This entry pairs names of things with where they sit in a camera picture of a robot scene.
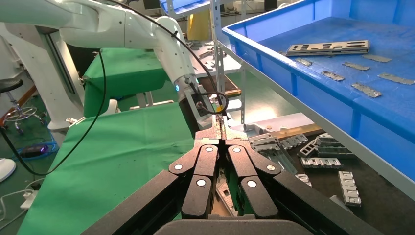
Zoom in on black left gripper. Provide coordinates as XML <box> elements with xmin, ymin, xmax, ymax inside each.
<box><xmin>179</xmin><ymin>94</ymin><xmax>204</xmax><ymax>136</ymax></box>

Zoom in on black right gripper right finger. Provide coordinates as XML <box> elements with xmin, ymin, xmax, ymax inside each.
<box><xmin>222</xmin><ymin>115</ymin><xmax>282</xmax><ymax>219</ymax></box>

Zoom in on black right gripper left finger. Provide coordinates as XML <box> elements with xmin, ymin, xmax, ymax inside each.
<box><xmin>168</xmin><ymin>115</ymin><xmax>223</xmax><ymax>219</ymax></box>

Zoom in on brown cardboard box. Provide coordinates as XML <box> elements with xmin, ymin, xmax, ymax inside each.
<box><xmin>210</xmin><ymin>199</ymin><xmax>225</xmax><ymax>217</ymax></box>

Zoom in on blue plastic tray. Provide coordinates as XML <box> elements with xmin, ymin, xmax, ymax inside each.
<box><xmin>159</xmin><ymin>0</ymin><xmax>215</xmax><ymax>15</ymax></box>
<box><xmin>222</xmin><ymin>0</ymin><xmax>415</xmax><ymax>182</ymax></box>

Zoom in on wood framed black tray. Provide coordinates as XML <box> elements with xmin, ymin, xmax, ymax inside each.
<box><xmin>224</xmin><ymin>126</ymin><xmax>415</xmax><ymax>235</ymax></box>

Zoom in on white pipe fitting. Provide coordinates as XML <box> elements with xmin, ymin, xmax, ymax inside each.
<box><xmin>243</xmin><ymin>123</ymin><xmax>267</xmax><ymax>135</ymax></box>

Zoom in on large grey metal plate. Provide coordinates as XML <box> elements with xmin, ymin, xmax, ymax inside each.
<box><xmin>248</xmin><ymin>133</ymin><xmax>297</xmax><ymax>176</ymax></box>

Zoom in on grey finned metal part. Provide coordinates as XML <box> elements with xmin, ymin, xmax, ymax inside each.
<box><xmin>295</xmin><ymin>173</ymin><xmax>313</xmax><ymax>188</ymax></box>
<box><xmin>338</xmin><ymin>171</ymin><xmax>363</xmax><ymax>208</ymax></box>

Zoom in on perforated steel upright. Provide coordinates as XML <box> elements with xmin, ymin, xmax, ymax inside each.
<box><xmin>209</xmin><ymin>0</ymin><xmax>228</xmax><ymax>98</ymax></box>

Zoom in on green cloth covered table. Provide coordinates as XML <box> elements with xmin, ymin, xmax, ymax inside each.
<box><xmin>82</xmin><ymin>47</ymin><xmax>172</xmax><ymax>118</ymax></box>

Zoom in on yellow panel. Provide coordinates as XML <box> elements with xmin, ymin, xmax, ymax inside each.
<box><xmin>187</xmin><ymin>9</ymin><xmax>211</xmax><ymax>41</ymax></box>

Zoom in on green table cloth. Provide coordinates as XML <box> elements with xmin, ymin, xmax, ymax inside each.
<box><xmin>16</xmin><ymin>102</ymin><xmax>228</xmax><ymax>235</ymax></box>

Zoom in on white metal shelf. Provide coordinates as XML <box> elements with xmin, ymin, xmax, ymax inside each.
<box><xmin>210</xmin><ymin>39</ymin><xmax>415</xmax><ymax>202</ymax></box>

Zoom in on plain grey metal bar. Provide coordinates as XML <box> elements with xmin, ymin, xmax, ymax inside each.
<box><xmin>329</xmin><ymin>194</ymin><xmax>354</xmax><ymax>215</ymax></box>

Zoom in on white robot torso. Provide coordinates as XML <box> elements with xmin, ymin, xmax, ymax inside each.
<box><xmin>0</xmin><ymin>23</ymin><xmax>86</xmax><ymax>130</ymax></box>

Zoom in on black device purple light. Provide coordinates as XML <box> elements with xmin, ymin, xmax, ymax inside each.
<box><xmin>19</xmin><ymin>144</ymin><xmax>49</xmax><ymax>159</ymax></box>

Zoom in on black stool chrome base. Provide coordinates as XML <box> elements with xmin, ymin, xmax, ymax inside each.
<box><xmin>0</xmin><ymin>78</ymin><xmax>47</xmax><ymax>135</ymax></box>

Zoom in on white power strip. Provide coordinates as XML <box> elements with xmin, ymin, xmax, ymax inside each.
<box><xmin>19</xmin><ymin>189</ymin><xmax>40</xmax><ymax>210</ymax></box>

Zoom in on white round base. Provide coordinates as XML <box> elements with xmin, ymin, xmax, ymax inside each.
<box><xmin>0</xmin><ymin>158</ymin><xmax>17</xmax><ymax>184</ymax></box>

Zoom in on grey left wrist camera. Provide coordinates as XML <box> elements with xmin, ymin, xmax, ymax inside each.
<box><xmin>193</xmin><ymin>92</ymin><xmax>216</xmax><ymax>130</ymax></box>

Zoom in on grey slotted metal bracket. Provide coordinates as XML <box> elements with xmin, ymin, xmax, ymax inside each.
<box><xmin>300</xmin><ymin>157</ymin><xmax>344</xmax><ymax>169</ymax></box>
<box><xmin>250</xmin><ymin>133</ymin><xmax>279</xmax><ymax>146</ymax></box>
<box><xmin>298</xmin><ymin>139</ymin><xmax>320</xmax><ymax>159</ymax></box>
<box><xmin>253</xmin><ymin>142</ymin><xmax>283</xmax><ymax>154</ymax></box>
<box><xmin>280</xmin><ymin>133</ymin><xmax>309</xmax><ymax>150</ymax></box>

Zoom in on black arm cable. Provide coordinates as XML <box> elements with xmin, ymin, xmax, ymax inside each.
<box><xmin>0</xmin><ymin>0</ymin><xmax>230</xmax><ymax>177</ymax></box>

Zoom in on dark metal bracket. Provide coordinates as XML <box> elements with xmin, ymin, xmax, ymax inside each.
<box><xmin>316</xmin><ymin>133</ymin><xmax>356</xmax><ymax>160</ymax></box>

